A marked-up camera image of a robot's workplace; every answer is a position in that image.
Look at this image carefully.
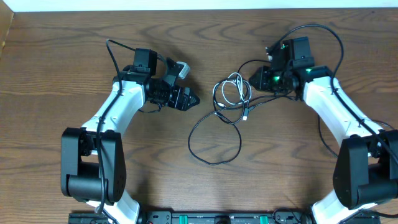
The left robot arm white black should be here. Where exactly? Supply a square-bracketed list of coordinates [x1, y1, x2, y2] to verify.
[60, 49, 200, 223]

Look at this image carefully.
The white USB cable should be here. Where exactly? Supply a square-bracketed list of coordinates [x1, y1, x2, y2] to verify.
[212, 72, 252, 109]

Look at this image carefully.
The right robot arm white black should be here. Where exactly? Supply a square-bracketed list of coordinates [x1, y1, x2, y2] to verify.
[249, 37, 397, 223]

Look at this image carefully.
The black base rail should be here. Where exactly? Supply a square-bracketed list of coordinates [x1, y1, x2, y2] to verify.
[67, 210, 381, 224]

